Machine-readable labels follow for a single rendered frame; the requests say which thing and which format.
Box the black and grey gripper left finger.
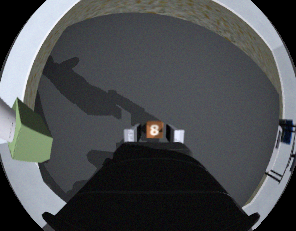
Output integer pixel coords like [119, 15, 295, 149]
[124, 124, 141, 142]

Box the brown number cube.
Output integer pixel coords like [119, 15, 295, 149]
[146, 121, 163, 138]

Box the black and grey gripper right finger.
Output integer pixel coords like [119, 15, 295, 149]
[166, 124, 184, 143]

